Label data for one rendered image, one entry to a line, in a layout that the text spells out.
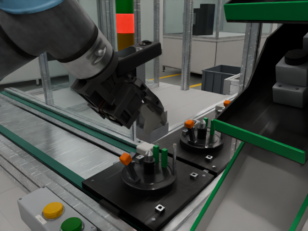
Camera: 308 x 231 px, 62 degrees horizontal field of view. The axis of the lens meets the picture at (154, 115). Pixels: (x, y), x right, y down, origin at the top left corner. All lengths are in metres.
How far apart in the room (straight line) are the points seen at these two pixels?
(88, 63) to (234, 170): 0.31
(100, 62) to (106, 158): 0.53
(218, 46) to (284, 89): 5.19
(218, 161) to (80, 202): 0.38
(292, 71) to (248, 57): 0.09
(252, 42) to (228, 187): 0.26
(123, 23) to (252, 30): 0.38
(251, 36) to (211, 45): 5.14
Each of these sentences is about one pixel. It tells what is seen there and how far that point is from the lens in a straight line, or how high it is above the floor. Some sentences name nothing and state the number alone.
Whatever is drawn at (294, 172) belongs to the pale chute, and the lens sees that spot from 0.49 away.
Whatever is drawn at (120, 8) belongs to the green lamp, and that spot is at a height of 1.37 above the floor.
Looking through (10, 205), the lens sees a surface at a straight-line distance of 0.86.
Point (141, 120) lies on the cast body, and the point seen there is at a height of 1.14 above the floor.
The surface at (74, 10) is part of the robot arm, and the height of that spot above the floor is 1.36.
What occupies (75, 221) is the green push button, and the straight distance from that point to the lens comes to 0.57.
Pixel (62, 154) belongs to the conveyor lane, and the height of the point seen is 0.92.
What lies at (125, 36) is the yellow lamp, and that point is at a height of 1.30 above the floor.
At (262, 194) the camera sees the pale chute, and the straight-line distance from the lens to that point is 0.49.
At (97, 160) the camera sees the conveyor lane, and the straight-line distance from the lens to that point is 0.86.
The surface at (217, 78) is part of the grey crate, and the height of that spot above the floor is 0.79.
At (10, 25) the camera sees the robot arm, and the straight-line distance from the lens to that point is 0.36.
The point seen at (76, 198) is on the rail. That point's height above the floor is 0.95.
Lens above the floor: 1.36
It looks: 21 degrees down
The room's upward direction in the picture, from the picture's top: straight up
